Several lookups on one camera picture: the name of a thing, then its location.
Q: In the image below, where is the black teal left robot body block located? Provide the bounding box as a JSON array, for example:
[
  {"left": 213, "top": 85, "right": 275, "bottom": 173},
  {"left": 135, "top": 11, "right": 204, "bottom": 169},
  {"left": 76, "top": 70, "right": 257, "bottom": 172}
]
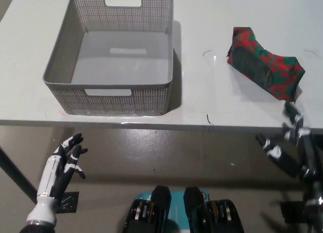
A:
[{"left": 122, "top": 184, "right": 177, "bottom": 233}]

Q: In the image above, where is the grey perforated plastic basket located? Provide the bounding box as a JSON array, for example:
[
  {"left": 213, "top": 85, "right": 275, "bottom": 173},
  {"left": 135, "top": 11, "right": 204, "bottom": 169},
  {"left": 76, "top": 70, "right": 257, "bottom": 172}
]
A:
[{"left": 42, "top": 0, "right": 174, "bottom": 116}]

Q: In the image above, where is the red green patterned cloth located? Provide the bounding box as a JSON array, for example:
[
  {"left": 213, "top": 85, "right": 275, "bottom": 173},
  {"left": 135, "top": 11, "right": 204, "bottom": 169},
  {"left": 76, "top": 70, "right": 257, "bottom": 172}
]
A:
[{"left": 226, "top": 26, "right": 306, "bottom": 104}]

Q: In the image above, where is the black floor tape patch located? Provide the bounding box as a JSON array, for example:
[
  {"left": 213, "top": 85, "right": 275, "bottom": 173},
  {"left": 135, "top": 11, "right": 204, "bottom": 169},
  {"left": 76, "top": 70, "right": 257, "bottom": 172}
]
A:
[
  {"left": 55, "top": 191, "right": 80, "bottom": 214},
  {"left": 279, "top": 199, "right": 308, "bottom": 224}
]

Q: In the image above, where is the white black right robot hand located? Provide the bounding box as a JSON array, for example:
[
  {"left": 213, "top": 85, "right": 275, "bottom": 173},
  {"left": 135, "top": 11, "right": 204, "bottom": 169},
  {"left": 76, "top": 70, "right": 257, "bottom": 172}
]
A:
[{"left": 255, "top": 101, "right": 317, "bottom": 180}]

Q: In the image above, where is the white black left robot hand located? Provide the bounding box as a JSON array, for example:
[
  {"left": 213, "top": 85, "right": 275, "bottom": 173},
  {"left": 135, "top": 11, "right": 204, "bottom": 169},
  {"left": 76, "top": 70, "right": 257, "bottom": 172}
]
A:
[{"left": 36, "top": 133, "right": 89, "bottom": 206}]

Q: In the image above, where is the black table leg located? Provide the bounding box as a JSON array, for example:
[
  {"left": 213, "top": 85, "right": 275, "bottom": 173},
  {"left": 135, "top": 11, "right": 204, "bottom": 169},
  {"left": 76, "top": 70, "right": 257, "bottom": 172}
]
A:
[{"left": 0, "top": 147, "right": 38, "bottom": 204}]

